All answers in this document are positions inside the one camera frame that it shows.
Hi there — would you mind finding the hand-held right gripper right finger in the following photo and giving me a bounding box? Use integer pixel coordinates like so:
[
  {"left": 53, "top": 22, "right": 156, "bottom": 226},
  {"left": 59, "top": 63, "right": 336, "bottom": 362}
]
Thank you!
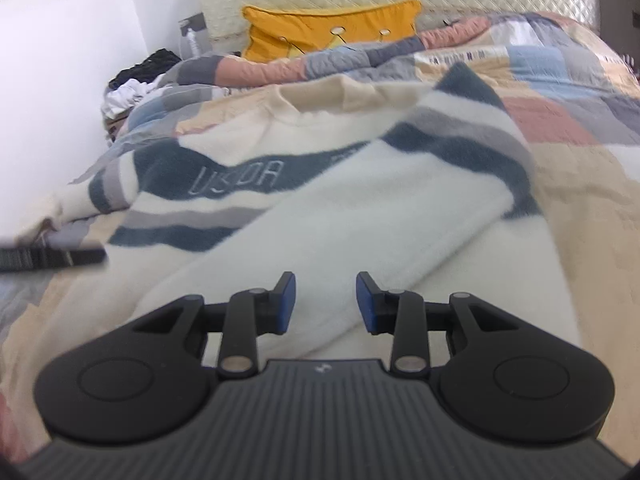
[{"left": 355, "top": 271, "right": 516, "bottom": 377}]

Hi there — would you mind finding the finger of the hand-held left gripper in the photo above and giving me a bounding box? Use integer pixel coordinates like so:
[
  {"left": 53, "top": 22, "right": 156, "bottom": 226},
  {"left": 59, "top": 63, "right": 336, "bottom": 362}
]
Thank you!
[{"left": 0, "top": 246, "right": 108, "bottom": 273}]

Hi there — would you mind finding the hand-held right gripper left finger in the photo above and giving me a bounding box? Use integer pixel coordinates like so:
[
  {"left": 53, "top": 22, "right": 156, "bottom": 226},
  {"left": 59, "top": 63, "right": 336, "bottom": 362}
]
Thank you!
[{"left": 132, "top": 271, "right": 297, "bottom": 377}]

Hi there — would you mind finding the striped cream and blue sweater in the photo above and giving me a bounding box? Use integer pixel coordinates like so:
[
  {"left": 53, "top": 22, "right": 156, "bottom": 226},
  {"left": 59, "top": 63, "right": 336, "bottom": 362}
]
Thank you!
[{"left": 50, "top": 62, "right": 581, "bottom": 361}]

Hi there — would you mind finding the white cloth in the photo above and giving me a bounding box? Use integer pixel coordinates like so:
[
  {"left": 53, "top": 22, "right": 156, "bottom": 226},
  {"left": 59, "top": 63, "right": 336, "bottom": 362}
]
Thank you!
[{"left": 101, "top": 79, "right": 166, "bottom": 118}]

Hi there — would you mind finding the dark cloth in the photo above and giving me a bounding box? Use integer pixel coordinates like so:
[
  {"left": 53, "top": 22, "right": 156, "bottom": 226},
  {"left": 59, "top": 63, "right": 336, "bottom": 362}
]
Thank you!
[{"left": 109, "top": 49, "right": 183, "bottom": 88}]

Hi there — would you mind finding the grey printed package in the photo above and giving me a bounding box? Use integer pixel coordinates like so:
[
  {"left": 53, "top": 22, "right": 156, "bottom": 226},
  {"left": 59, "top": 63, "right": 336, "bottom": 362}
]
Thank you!
[{"left": 178, "top": 11, "right": 208, "bottom": 58}]

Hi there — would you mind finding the patchwork quilt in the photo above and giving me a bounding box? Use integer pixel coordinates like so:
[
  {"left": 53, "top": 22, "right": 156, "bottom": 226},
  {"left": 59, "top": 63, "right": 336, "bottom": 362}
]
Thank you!
[{"left": 0, "top": 10, "right": 640, "bottom": 461}]

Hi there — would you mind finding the yellow pillow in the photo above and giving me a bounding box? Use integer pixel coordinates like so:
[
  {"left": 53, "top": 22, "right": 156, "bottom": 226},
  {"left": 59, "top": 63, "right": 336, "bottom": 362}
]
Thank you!
[{"left": 241, "top": 0, "right": 423, "bottom": 63}]

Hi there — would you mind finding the grey cabinet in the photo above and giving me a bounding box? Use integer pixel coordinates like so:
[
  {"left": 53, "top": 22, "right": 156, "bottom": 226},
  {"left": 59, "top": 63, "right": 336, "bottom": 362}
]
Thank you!
[{"left": 597, "top": 0, "right": 640, "bottom": 56}]

